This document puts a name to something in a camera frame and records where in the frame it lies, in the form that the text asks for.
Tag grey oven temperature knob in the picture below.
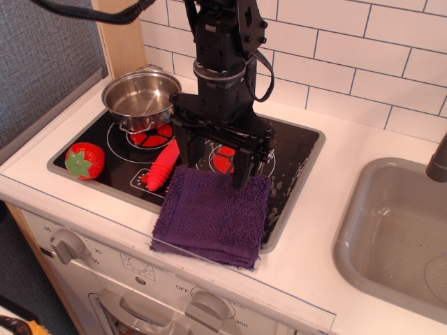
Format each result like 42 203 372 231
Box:
185 291 230 332

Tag grey faucet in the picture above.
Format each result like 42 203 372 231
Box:
425 133 447 183

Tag stainless steel pot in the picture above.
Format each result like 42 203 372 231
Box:
102 64 182 135

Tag black braided cable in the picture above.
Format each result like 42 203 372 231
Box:
29 0 156 26

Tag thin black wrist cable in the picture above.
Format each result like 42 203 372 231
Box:
244 48 275 103

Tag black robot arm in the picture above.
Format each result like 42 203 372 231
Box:
170 1 275 189

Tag purple folded towel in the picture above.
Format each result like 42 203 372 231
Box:
150 165 271 269

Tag grey left timer knob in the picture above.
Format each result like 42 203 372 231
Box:
50 229 86 265

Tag red toy strawberry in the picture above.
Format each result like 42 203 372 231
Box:
65 142 105 180

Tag grey sink basin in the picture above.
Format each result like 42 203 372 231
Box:
334 157 446 323

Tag grey oven door handle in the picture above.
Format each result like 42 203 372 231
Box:
98 290 170 334

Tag wooden side post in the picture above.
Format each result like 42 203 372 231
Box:
96 18 146 79

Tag red-handled metal spoon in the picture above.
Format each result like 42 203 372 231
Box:
141 140 179 191

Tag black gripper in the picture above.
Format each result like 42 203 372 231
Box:
170 79 275 190

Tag black toy stove top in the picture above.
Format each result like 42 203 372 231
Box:
47 110 325 253

